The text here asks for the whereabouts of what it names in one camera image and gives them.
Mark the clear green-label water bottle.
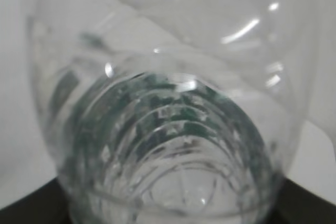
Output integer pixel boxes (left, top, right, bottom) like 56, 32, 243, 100
26, 0, 335, 223

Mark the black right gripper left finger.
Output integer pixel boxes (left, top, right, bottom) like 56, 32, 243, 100
1, 179, 73, 224

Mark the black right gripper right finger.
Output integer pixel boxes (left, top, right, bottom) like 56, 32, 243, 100
270, 179, 335, 224

